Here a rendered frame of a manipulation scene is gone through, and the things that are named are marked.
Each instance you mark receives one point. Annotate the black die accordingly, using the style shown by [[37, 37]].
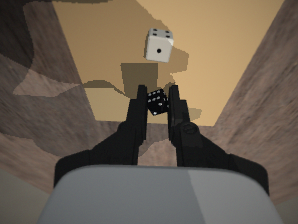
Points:
[[157, 102]]

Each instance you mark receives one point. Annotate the tan square mat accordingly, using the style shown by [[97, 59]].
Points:
[[214, 41]]

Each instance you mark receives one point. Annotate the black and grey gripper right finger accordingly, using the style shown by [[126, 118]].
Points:
[[195, 150]]

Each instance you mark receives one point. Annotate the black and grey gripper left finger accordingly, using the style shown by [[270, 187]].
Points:
[[121, 148]]

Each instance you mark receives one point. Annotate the white die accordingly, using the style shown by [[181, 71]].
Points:
[[159, 45]]

